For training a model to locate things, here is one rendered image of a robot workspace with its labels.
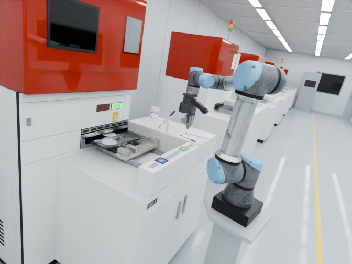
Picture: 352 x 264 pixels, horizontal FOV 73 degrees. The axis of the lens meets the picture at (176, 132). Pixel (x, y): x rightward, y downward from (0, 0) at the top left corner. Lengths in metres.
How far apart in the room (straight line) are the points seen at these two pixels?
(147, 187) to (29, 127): 0.66
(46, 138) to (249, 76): 1.08
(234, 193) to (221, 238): 0.25
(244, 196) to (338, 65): 13.39
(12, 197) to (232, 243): 1.20
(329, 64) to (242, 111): 13.44
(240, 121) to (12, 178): 1.22
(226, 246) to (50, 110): 1.14
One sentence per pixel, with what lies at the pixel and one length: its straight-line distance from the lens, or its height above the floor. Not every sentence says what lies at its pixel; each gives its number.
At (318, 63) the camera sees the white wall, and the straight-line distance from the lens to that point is 14.36.
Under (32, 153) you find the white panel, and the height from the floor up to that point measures 0.90.
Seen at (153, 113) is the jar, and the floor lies 1.01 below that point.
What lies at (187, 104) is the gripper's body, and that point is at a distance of 1.42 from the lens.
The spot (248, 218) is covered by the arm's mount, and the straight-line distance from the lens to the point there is 1.18.
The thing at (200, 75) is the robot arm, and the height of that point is 1.43.
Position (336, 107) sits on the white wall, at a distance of 14.44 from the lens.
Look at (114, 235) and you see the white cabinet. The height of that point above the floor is 0.55.
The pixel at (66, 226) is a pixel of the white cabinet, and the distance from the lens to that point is 1.71.
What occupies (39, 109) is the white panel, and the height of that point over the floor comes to 1.13.
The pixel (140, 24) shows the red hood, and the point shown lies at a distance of 1.78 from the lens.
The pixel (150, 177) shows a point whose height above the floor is 0.93.
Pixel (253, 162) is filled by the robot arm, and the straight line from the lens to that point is 1.14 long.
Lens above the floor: 1.49
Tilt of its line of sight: 17 degrees down
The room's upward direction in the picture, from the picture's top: 10 degrees clockwise
